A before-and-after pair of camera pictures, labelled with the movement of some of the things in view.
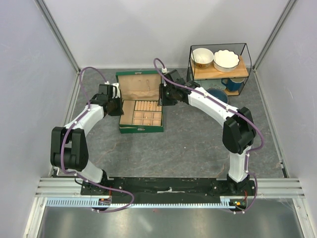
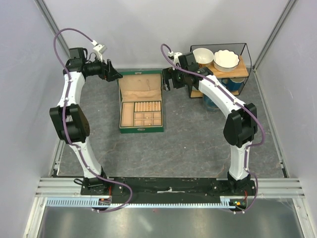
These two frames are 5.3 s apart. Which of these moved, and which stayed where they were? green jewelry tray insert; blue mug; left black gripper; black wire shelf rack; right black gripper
Moved: right black gripper; left black gripper
Stayed: blue mug; black wire shelf rack; green jewelry tray insert
